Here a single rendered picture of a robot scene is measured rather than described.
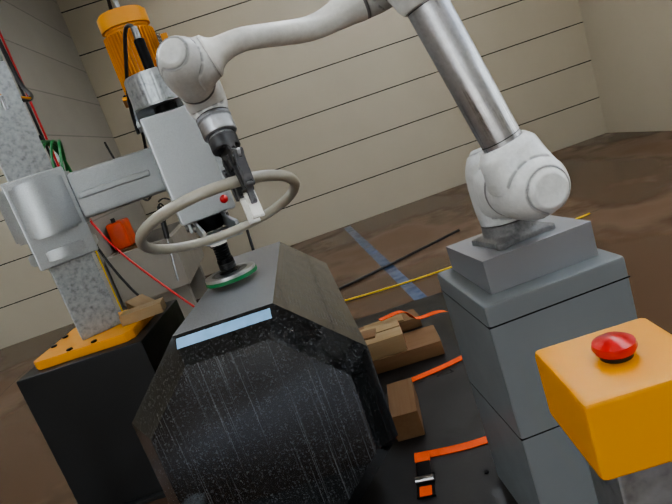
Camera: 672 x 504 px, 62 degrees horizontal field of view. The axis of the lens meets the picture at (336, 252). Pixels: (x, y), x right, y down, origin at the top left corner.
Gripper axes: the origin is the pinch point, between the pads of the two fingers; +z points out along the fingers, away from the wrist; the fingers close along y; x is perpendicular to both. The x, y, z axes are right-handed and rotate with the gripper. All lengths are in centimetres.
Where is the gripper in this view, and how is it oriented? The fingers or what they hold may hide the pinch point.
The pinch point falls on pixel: (252, 207)
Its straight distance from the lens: 141.6
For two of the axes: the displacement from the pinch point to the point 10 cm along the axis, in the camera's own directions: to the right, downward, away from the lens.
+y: -3.9, 3.2, 8.6
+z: 4.1, 9.0, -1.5
